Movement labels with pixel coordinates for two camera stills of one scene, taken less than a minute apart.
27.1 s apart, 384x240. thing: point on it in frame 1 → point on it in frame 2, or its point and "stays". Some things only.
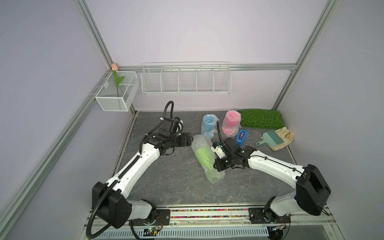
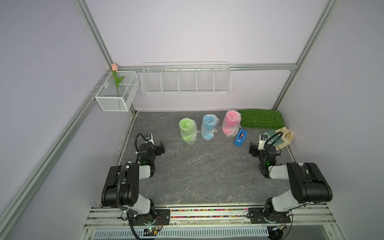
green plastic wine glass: (207, 156) → (188, 129)
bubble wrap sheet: (204, 152) → (188, 130)
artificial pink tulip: (114, 68) stays
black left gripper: (186, 139) → (158, 151)
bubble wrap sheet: (209, 125) stays
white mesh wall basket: (107, 95) stays
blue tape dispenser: (240, 137) stays
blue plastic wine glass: (209, 122) stays
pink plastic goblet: (231, 124) stays
